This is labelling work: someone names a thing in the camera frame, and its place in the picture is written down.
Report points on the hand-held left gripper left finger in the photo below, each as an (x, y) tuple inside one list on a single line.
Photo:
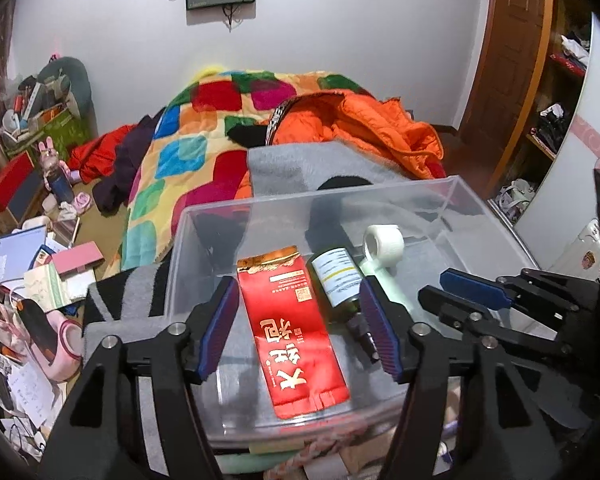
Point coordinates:
[(220, 327)]

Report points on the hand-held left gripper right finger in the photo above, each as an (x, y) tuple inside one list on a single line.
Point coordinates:
[(377, 330)]

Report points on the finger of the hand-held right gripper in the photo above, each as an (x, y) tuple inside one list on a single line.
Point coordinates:
[(445, 305), (472, 287)]

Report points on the clear plastic storage box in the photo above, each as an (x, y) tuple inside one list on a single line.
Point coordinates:
[(430, 220)]

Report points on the white plastic appliance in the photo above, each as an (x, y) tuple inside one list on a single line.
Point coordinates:
[(580, 247)]

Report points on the mint green tube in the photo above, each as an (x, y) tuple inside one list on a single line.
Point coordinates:
[(387, 280)]

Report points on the white curved wardrobe door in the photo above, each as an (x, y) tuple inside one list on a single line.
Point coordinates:
[(570, 185)]

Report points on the dark green labelled bottle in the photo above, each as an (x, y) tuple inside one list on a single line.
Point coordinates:
[(335, 275)]

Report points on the red foil packet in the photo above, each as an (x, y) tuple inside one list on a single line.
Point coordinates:
[(290, 340)]

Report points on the white tape roll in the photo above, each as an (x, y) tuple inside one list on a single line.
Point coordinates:
[(382, 242)]

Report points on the white handbag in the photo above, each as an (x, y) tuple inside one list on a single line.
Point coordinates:
[(517, 197)]

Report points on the pink notebook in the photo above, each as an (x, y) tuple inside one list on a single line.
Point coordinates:
[(77, 257)]

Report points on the wooden wardrobe shelf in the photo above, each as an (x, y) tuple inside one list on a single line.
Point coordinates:
[(555, 90)]

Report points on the pink slipper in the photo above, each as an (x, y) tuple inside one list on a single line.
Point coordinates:
[(60, 345)]

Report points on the grey and black blanket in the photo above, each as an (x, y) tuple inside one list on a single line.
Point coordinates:
[(290, 170)]

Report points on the green and beige book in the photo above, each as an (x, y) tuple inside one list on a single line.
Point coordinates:
[(47, 287)]

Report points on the colourful checkered blanket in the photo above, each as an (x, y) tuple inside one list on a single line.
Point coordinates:
[(200, 150)]

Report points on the dark purple cloth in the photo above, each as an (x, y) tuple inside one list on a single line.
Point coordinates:
[(125, 170)]

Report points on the pink socks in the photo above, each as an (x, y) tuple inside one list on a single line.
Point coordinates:
[(82, 204)]

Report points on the orange down jacket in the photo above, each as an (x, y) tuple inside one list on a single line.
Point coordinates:
[(370, 125)]

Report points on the pile of white papers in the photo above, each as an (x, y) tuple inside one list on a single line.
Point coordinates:
[(30, 392)]

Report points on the brown wooden door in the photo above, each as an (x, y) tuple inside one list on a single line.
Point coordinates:
[(510, 60)]

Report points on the red cloth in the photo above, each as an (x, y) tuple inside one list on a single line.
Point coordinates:
[(95, 155)]

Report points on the blue book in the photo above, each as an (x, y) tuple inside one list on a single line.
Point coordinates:
[(17, 255)]

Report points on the dark grey box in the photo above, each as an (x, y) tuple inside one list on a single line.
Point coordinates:
[(27, 200)]

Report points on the pink bunny toy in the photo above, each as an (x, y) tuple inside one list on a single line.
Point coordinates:
[(50, 157)]

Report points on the green cardboard box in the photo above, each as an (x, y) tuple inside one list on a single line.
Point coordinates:
[(65, 132)]

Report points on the red box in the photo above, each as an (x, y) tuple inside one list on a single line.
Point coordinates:
[(7, 185)]

